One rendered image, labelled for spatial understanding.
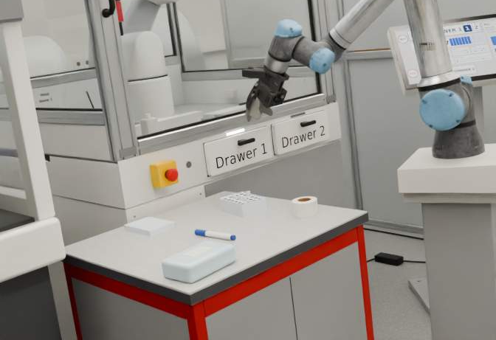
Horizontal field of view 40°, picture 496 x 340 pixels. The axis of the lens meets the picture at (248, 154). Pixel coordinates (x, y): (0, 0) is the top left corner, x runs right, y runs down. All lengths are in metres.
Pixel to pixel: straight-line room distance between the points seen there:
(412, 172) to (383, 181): 2.09
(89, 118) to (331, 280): 0.87
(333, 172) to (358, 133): 1.43
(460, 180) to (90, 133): 1.09
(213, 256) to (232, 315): 0.14
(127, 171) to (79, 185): 0.26
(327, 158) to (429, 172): 0.75
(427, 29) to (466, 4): 1.72
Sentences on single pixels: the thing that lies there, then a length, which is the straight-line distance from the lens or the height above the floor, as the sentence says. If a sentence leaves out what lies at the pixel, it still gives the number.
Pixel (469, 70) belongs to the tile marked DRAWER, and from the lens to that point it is 2.83.
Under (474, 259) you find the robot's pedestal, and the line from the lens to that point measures 2.13.
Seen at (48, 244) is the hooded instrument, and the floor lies 0.85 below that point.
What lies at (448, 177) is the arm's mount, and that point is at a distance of 1.98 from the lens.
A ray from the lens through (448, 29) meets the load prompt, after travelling 2.94.
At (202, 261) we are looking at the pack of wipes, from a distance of 1.52.
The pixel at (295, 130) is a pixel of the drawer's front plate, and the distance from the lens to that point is 2.50.
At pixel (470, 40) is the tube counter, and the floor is 1.11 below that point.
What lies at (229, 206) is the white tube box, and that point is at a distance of 1.99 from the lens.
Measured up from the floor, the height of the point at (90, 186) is 0.85.
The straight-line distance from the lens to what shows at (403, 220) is 4.08.
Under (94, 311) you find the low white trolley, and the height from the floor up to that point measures 0.61.
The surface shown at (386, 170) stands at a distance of 4.05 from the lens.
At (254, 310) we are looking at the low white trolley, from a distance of 1.63.
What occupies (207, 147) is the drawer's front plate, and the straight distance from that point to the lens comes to 2.21.
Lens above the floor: 1.30
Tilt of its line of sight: 11 degrees down
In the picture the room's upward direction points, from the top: 7 degrees counter-clockwise
